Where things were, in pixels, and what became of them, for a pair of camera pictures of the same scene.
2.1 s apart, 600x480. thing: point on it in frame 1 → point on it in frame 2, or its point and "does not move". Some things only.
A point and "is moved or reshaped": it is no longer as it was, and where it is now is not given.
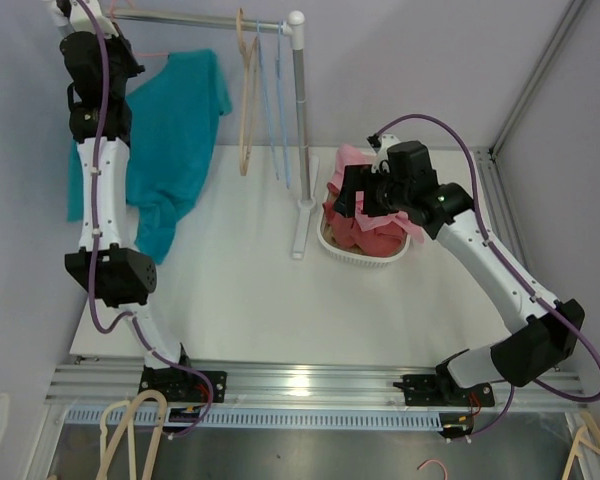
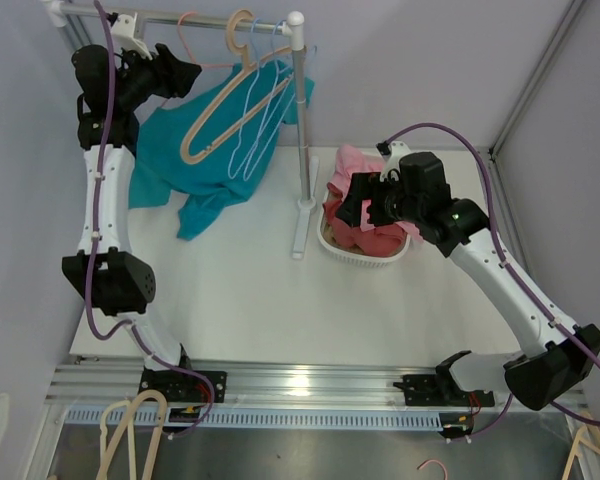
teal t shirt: x=172 y=103 is moved or reshaped
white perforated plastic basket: x=354 y=258 does not move
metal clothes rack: x=293 y=25 does not move
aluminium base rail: x=87 y=383 does not move
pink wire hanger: x=136 y=53 → x=196 y=64
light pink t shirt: x=355 y=155 does not move
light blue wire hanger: x=257 y=30 → x=230 y=174
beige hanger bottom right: x=578 y=441 does not move
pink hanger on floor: x=434 y=460 does not move
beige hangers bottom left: x=127 y=429 does not move
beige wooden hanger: x=247 y=60 → x=233 y=128
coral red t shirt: x=384 y=239 does not move
